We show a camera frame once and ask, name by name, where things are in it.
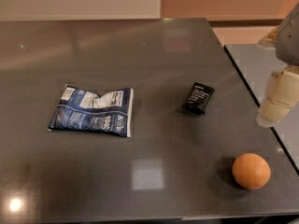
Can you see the blue chip bag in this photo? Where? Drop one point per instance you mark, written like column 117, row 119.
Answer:
column 87, row 111

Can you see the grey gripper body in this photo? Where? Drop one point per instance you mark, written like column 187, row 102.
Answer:
column 289, row 42

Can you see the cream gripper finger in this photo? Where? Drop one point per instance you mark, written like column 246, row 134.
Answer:
column 269, row 40

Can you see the small black snack packet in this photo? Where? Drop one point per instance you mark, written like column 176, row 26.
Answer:
column 198, row 98

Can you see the orange fruit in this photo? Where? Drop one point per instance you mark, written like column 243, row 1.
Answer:
column 251, row 171

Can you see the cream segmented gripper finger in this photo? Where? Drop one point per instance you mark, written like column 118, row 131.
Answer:
column 281, row 95

